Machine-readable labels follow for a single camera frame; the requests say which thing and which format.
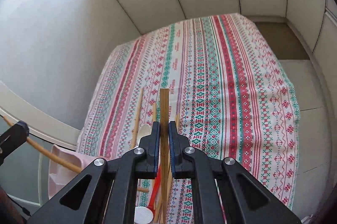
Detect wooden utensil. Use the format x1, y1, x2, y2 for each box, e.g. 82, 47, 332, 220
1, 115, 82, 173

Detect white plastic rice paddle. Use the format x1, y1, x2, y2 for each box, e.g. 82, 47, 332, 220
135, 124, 151, 147

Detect pink plastic utensil holder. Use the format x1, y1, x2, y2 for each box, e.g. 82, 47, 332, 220
48, 145, 103, 200

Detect red handled spoon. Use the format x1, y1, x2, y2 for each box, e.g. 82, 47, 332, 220
134, 168, 161, 224

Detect bamboo stick utensil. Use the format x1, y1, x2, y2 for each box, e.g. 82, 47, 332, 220
160, 88, 170, 223

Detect long wooden chopstick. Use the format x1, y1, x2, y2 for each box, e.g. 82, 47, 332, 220
130, 88, 143, 149

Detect patterned red green tablecloth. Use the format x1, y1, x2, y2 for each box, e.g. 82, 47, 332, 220
76, 13, 302, 224

